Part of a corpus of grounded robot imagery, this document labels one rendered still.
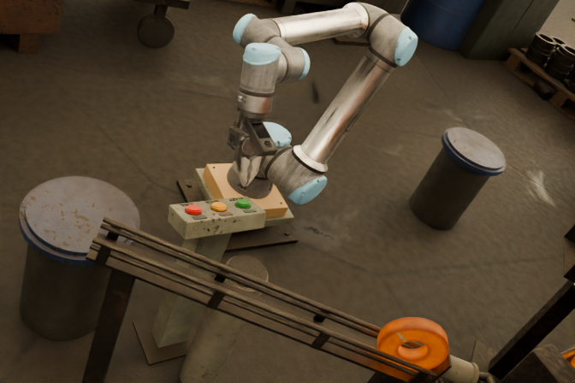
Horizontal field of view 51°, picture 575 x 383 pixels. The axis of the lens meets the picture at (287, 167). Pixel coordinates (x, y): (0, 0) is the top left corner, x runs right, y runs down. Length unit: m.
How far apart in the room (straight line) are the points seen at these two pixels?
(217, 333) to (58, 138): 1.26
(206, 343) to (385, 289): 1.01
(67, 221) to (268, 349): 0.84
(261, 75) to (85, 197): 0.63
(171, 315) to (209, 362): 0.18
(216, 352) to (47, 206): 0.62
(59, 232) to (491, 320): 1.84
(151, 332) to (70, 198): 0.54
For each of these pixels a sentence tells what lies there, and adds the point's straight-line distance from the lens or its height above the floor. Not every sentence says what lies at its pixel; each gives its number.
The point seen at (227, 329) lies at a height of 0.34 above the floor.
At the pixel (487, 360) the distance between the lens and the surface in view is 2.61.
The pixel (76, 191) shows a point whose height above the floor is 0.43.
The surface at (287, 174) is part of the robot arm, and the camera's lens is 2.19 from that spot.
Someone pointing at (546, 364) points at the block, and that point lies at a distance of 1.48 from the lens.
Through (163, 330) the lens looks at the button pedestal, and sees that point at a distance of 1.96.
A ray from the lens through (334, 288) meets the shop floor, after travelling 2.45.
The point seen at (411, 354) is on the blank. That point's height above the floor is 0.68.
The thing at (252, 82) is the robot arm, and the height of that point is 0.93.
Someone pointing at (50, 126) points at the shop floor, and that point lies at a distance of 2.73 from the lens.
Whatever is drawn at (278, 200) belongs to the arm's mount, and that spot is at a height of 0.17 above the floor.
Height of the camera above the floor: 1.68
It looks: 35 degrees down
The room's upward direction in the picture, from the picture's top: 25 degrees clockwise
